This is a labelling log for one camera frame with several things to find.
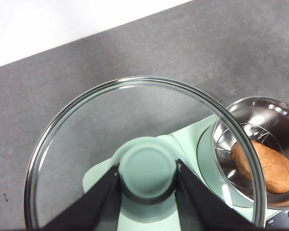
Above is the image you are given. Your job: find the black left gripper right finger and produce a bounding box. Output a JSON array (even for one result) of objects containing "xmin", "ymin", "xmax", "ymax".
[{"xmin": 174, "ymin": 158, "xmax": 264, "ymax": 231}]

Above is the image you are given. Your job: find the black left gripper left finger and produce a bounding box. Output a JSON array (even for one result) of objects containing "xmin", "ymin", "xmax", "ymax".
[{"xmin": 41, "ymin": 163, "xmax": 121, "ymax": 231}]

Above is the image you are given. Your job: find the glass lid with green knob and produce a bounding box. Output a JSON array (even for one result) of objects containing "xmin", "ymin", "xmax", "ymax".
[{"xmin": 24, "ymin": 76, "xmax": 267, "ymax": 231}]

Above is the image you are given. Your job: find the brown potato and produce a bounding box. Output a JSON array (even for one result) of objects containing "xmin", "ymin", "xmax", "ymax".
[{"xmin": 230, "ymin": 140, "xmax": 289, "ymax": 194}]

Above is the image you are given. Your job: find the metal steamer rack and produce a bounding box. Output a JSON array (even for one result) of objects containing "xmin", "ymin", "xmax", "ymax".
[{"xmin": 214, "ymin": 121, "xmax": 289, "ymax": 205}]

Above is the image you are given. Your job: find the mint green breakfast machine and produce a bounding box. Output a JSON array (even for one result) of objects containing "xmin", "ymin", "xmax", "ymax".
[{"xmin": 82, "ymin": 114, "xmax": 289, "ymax": 231}]

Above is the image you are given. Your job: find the mint green pot with handle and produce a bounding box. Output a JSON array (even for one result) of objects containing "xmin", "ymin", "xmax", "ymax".
[{"xmin": 211, "ymin": 96, "xmax": 289, "ymax": 210}]

